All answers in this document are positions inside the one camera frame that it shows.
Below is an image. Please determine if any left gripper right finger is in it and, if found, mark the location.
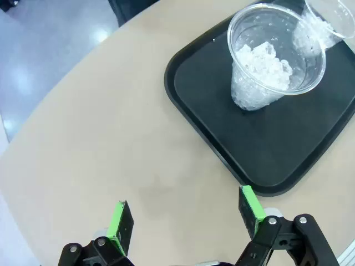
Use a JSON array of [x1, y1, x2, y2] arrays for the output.
[[235, 185, 341, 266]]

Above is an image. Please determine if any clear plastic cup with ice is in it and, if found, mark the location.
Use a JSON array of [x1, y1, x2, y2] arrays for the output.
[[226, 4, 327, 112]]

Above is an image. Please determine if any aluminium frame rail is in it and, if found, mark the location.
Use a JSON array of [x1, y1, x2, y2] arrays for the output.
[[338, 243, 355, 266]]

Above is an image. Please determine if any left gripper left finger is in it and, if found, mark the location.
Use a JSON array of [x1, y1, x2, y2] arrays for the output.
[[58, 199, 136, 266]]

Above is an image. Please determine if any black plastic serving tray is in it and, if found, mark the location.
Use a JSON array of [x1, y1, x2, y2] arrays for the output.
[[164, 2, 355, 197]]

